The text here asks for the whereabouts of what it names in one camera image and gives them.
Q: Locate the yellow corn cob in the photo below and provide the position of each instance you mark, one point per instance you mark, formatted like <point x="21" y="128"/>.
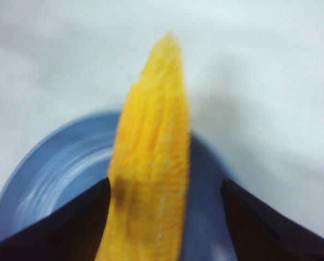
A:
<point x="149" y="169"/>

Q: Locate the blue round plate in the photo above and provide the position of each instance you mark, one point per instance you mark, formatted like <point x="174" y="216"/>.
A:
<point x="76" y="156"/>

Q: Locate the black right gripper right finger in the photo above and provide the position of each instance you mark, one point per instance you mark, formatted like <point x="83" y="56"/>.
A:
<point x="259" y="232"/>

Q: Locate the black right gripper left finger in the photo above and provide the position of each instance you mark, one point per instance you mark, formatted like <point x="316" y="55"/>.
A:
<point x="73" y="232"/>

